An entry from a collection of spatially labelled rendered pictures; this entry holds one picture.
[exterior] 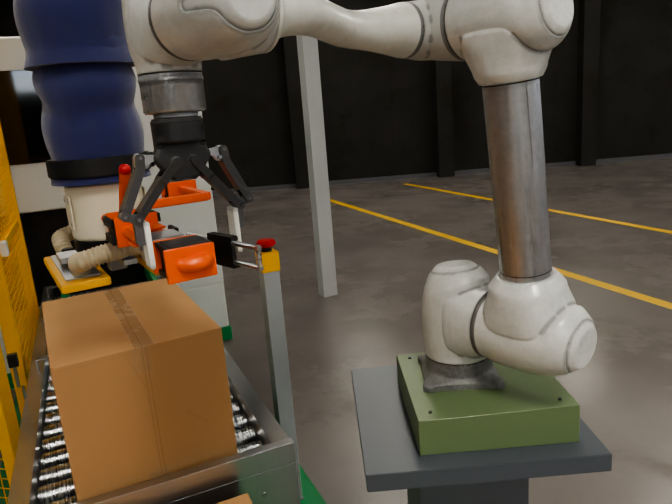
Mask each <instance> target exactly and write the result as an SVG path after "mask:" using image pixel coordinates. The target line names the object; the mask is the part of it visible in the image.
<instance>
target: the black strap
mask: <svg viewBox="0 0 672 504"><path fill-rule="evenodd" d="M137 154H143V155H152V154H153V152H149V151H144V152H142V153H137ZM132 156H133V154H129V155H121V156H112V157H103V158H93V159H81V160H66V161H53V160H52V159H50V160H47V162H45V163H46V168H47V174H48V178H50V179H54V180H65V179H82V178H94V177H104V176H112V175H119V166H120V165H121V164H128V165H129V166H130V168H131V173H132V170H133V168H132Z"/></svg>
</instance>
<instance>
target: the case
mask: <svg viewBox="0 0 672 504"><path fill-rule="evenodd" d="M42 311H43V319H44V327H45V335H46V343H47V351H48V359H49V367H50V373H51V377H52V382H53V387H54V392H55V397H56V401H57V406H58V411H59V416H60V420H61V425H62V430H63V435H64V440H65V444H66V449H67V454H68V459H69V463H70V468H71V473H72V478H73V483H74V487H75V492H76V497H77V502H79V501H83V500H86V499H89V498H93V497H96V496H99V495H102V494H106V493H109V492H112V491H116V490H119V489H122V488H125V487H129V486H132V485H135V484H139V483H142V482H145V481H148V480H152V479H155V478H158V477H162V476H165V475H168V474H171V473H175V472H178V471H181V470H185V469H188V468H191V467H194V466H198V465H201V464H204V463H208V462H211V461H214V460H218V459H221V458H224V457H227V456H231V455H234V454H237V453H238V451H237V444H236V436H235V429H234V421H233V413H232V406H231V398H230V390H229V383H228V375H227V368H226V360H225V352H224V345H223V337H222V329H221V327H220V326H219V325H218V324H217V323H216V322H215V321H214V320H213V319H212V318H211V317H209V316H208V315H207V314H206V313H205V312H204V311H203V310H202V309H201V308H200V307H199V306H198V305H197V304H196V303H195V302H194V301H193V300H192V299H191V298H190V297H189V296H188V295H187V294H186V293H185V292H184V291H183V290H182V289H180V288H179V287H178V286H177V285H176V284H171V285H169V284H168V283H167V279H166V278H164V279H159V280H154V281H149V282H144V283H139V284H134V285H129V286H124V287H118V288H113V289H108V290H103V291H98V292H93V293H88V294H83V295H77V296H72V297H67V298H62V299H57V300H52V301H47V302H42Z"/></svg>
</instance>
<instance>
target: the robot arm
mask: <svg viewBox="0 0 672 504"><path fill-rule="evenodd" d="M121 4H122V15H123V23H124V30H125V35H126V41H127V45H128V49H129V53H130V56H131V58H132V60H133V62H134V65H135V68H136V71H137V76H138V84H139V88H140V95H141V100H142V106H143V113H144V114H145V115H153V118H154V119H152V120H151V122H150V127H151V133H152V140H153V146H154V151H153V154H152V155H143V154H137V153H136V154H133V156H132V168H133V170H132V173H131V176H130V179H129V182H128V185H127V188H126V191H125V194H124V197H123V200H122V203H121V206H120V209H119V212H118V216H117V217H118V219H119V220H121V221H123V222H128V223H132V225H133V230H134V236H135V242H136V244H137V245H138V246H143V247H144V254H145V260H146V266H147V267H149V268H150V269H152V270H154V269H156V262H155V256H154V250H153V243H152V237H151V230H150V224H149V222H147V221H145V218H146V217H147V215H148V214H149V212H150V210H151V209H152V207H153V206H154V204H155V202H156V201H157V199H158V198H159V196H160V194H161V193H162V191H163V190H164V188H165V186H166V185H168V183H169V182H170V180H173V181H182V180H184V179H197V178H198V177H199V176H200V177H201V178H203V179H204V180H205V181H206V182H207V183H208V184H209V185H210V186H212V187H213V188H214V189H215V190H216V191H217V192H218V193H219V194H220V195H221V196H222V197H223V198H224V199H225V200H226V201H227V202H228V203H230V204H231V205H232V206H227V215H228V223H229V231H230V235H236V236H238V240H237V241H238V242H242V241H241V232H240V228H243V227H244V225H245V221H244V213H243V208H244V207H245V205H246V204H247V203H249V202H252V201H253V200H254V197H253V195H252V194H251V192H250V190H249V189H248V187H247V186H246V184H245V182H244V181H243V179H242V177H241V176H240V174H239V173H238V171H237V169H236V168H235V166H234V164H233V163H232V161H231V160H230V156H229V152H228V148H227V146H226V145H216V146H215V147H213V148H209V149H208V147H207V145H206V138H205V130H204V123H203V118H201V116H198V111H204V110H206V100H205V92H204V84H203V80H204V78H203V75H202V61H204V60H213V59H219V60H221V61H225V60H231V59H236V58H241V57H247V56H252V55H258V54H265V53H268V52H270V51H271V50H272V49H273V48H274V47H275V46H276V44H277V42H278V40H279V38H282V37H286V36H296V35H304V36H310V37H313V38H315V39H318V40H320V41H323V42H325V43H328V44H331V45H333V46H337V47H342V48H348V49H356V50H363V51H369V52H374V53H379V54H384V55H387V56H391V57H395V58H401V59H410V60H416V61H428V60H435V61H466V63H467V65H468V67H469V68H470V70H471V72H472V75H473V78H474V80H475V81H476V82H477V84H478V85H479V86H482V93H483V104H484V114H485V124H486V135H487V145H488V156H489V166H490V176H491V187H492V197H493V208H494V218H495V228H496V239H497V249H498V260H499V270H500V271H499V272H498V273H497V274H496V275H495V276H494V277H493V279H492V280H491V282H490V277H489V274H488V273H487V272H486V271H485V270H484V269H483V268H482V267H481V266H480V265H478V264H476V263H475V262H473V261H470V260H452V261H446V262H442V263H439V264H437V265H436V266H435V267H434V269H433V270H432V272H430V273H429V275H428V277H427V280H426V283H425V286H424V290H423V295H422V330H423V339H424V345H425V354H421V355H419V356H418V363H419V364H420V365H421V366H422V370H423V376H424V383H423V391H424V392H426V393H435V392H440V391H452V390H470V389H503V388H504V387H505V381H504V379H503V378H502V377H500V376H499V374H498V372H497V370H496V368H495V366H494V363H493V361H494V362H496V363H499V364H502V365H504V366H507V367H510V368H513V369H517V370H520V371H524V372H527V373H531V374H536V375H544V376H558V375H567V374H569V373H571V372H575V371H578V370H580V369H582V368H584V367H585V366H586V365H587V364H588V363H589V361H590V360H591V358H592V356H593V354H594V351H595V348H596V344H597V332H596V329H595V325H594V322H593V320H592V318H591V317H590V315H589V314H588V312H587V311H586V310H585V309H584V308H583V307H582V306H579V305H576V301H575V299H574V297H573V295H572V293H571V291H570V289H569V286H568V283H567V280H566V278H565V277H564V276H563V275H562V274H561V273H560V272H558V271H557V270H556V269H555V268H554V267H552V258H551V243H550V228H549V213H548V198H547V183H546V168H545V150H544V135H543V120H542V106H541V91H540V78H539V77H540V76H543V75H544V73H545V71H546V69H547V66H548V60H549V57H550V54H551V51H552V49H553V48H555V47H556V46H558V45H559V44H560V43H561V42H562V40H563V39H564V38H565V36H566V35H567V34H568V32H569V30H570V27H571V24H572V20H573V15H574V4H573V0H415V1H407V2H398V3H394V4H391V5H387V6H382V7H377V8H372V9H366V10H348V9H345V8H343V7H341V6H339V5H336V4H334V3H332V2H330V1H328V0H121ZM210 155H211V156H212V157H213V158H214V160H217V161H218V163H219V165H220V166H221V168H222V170H223V171H224V173H225V174H226V176H227V177H228V179H229V181H230V182H231V184H232V185H233V187H234V189H235V190H236V192H237V193H238V195H239V196H240V197H237V196H236V195H235V194H234V193H233V192H232V191H231V190H230V189H229V188H228V187H227V186H226V185H225V184H224V183H223V182H222V181H221V180H220V179H219V178H218V177H217V176H216V175H215V174H214V173H213V172H212V171H211V170H210V169H209V168H208V167H207V166H206V164H207V162H208V160H209V158H210ZM151 162H153V163H154V164H155V165H156V166H157V167H158V168H159V169H160V170H159V172H158V174H157V175H156V177H155V179H154V182H153V183H152V185H151V186H150V188H149V189H148V191H147V193H146V194H145V196H144V197H143V199H142V201H141V202H140V204H139V205H138V207H137V208H136V210H135V212H134V213H133V214H132V211H133V208H134V205H135V202H136V199H137V196H138V193H139V189H140V186H141V183H142V180H143V177H144V174H145V169H148V168H149V166H150V163H151Z"/></svg>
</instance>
